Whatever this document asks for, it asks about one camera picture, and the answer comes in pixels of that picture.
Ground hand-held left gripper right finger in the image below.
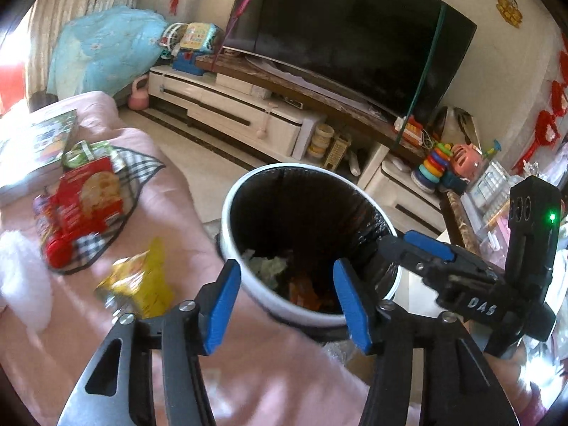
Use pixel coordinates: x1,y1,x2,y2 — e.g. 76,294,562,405
333,258,520,426

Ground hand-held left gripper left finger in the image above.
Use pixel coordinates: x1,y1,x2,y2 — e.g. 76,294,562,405
55,258,242,426

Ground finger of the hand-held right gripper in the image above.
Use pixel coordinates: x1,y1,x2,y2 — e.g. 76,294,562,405
404,230,493,276
377,236,453,285

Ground white round trash bin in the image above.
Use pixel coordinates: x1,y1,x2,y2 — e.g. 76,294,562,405
220,163,402,342

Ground yellow snack packet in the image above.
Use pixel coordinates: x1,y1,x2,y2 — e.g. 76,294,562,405
94,237,177,320

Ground red cracker snack packet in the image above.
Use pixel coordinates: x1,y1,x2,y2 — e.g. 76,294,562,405
55,157,126,242

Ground red Skittles candy bag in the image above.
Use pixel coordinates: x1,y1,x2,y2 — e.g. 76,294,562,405
32,194,56,237

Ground person's right hand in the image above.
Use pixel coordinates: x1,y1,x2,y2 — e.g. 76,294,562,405
484,335,551,426

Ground orange wrapper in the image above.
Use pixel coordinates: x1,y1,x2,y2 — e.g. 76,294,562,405
288,274,331,312

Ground crumpled white paper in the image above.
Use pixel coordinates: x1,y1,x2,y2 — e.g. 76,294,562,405
241,250,290,285

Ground clear plastic storage box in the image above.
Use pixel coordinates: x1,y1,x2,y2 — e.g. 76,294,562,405
464,162,518,231

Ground pink piggy toy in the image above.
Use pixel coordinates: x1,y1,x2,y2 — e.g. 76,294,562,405
445,144,487,194

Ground black bin liner bag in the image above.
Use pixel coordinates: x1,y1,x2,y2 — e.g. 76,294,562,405
231,168,399,313

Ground pink sofa cover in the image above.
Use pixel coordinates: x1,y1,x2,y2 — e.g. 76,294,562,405
0,91,422,426

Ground orange toy piano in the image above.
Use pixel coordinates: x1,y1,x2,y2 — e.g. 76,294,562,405
394,115,423,145

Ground silver handbag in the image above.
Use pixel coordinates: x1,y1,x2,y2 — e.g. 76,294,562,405
432,106,481,148

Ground yellow box grater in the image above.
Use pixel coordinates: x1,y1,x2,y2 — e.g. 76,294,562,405
323,135,352,172

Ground stacked cream yellow cups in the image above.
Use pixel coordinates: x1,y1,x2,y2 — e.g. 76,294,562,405
308,123,335,159

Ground black white checked cloth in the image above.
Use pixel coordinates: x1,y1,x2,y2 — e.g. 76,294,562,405
55,146,166,273

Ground red snack tube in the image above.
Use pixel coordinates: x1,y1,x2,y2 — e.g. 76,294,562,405
44,230,92,271

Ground pink cabinet child lock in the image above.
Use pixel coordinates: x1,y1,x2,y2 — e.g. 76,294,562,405
255,102,270,141

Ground white television cabinet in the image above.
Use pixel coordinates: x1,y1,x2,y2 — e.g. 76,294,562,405
146,51,449,227

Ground white tissue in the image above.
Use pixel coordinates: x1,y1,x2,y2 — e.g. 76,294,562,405
0,230,51,333

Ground green snack packet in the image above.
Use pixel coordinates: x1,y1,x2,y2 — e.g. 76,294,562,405
61,140,114,170

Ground white flat box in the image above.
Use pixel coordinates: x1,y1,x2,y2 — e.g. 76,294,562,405
215,73,255,95

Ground pink kettlebell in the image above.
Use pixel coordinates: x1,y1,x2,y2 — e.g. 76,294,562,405
129,75,152,111

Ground black curved television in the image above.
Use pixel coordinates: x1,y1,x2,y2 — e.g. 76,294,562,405
222,0,478,120

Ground picture book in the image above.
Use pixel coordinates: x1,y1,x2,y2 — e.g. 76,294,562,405
0,109,80,202

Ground blue toy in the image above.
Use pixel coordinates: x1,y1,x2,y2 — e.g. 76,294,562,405
172,49,199,72

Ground white toy fan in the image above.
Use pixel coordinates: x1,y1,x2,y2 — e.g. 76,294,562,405
159,22,187,60

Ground colourful toy activity cube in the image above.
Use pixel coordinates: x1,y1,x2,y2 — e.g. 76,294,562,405
180,22,223,53

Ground blue floral dust cover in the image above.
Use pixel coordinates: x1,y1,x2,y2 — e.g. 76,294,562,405
47,6,168,98

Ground rainbow stacking ring toy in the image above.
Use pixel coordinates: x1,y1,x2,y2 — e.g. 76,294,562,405
410,142,454,194

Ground red hanging wall decorations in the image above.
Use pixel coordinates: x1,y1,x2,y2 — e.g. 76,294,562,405
510,44,568,175

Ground green strap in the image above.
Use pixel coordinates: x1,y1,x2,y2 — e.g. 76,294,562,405
394,4,447,143

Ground gold wall sticker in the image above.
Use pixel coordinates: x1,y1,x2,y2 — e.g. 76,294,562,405
496,0,523,30

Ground magenta strap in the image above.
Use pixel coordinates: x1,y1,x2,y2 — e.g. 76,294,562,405
212,0,275,72

